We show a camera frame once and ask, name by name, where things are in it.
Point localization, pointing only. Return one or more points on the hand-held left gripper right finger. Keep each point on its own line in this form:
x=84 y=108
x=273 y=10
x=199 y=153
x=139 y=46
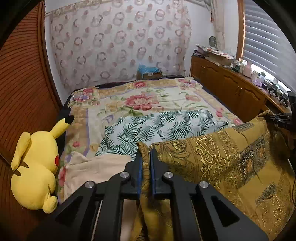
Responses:
x=153 y=178

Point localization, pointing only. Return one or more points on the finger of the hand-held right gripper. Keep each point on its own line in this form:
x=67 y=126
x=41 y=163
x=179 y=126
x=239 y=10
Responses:
x=281 y=121

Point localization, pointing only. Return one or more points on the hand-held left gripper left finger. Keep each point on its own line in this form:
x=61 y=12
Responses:
x=139 y=176

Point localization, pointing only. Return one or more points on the brown patterned shirt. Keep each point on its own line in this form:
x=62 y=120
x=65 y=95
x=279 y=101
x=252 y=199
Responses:
x=231 y=162

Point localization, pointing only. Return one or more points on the black device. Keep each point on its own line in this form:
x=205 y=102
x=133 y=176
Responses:
x=277 y=93

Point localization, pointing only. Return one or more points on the beige cloth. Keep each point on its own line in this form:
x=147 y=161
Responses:
x=99 y=171

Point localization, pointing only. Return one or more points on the purple container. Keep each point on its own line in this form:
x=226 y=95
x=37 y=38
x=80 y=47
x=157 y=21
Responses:
x=259 y=82

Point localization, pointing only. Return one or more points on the leaf print bed sheet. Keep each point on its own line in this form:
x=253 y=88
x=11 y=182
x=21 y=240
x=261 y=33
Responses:
x=148 y=129

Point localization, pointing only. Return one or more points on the pink bottle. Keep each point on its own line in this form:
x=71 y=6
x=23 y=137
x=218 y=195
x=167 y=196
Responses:
x=247 y=70

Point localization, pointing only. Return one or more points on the wooden cabinet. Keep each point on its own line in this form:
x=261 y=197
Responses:
x=231 y=85

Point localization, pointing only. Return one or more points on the floral blanket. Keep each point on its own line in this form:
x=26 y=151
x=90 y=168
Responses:
x=143 y=102

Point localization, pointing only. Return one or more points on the grey window blind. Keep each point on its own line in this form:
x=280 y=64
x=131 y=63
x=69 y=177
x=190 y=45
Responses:
x=261 y=39

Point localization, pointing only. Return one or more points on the floral cloth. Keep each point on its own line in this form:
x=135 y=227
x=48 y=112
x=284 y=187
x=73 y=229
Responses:
x=215 y=50

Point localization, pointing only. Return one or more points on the cardboard box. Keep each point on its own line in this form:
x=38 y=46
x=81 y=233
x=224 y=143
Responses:
x=150 y=76

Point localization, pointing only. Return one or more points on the black flat box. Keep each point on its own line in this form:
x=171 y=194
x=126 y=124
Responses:
x=175 y=76

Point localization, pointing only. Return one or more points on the small round fan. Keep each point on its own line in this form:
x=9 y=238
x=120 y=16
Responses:
x=213 y=41

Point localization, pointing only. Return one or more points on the yellow plush toy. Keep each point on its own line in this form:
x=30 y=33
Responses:
x=34 y=166

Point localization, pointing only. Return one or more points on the white lace curtain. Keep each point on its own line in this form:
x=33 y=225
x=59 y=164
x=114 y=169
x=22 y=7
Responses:
x=218 y=27

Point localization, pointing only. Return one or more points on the wooden window frame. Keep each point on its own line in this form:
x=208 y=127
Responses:
x=240 y=30

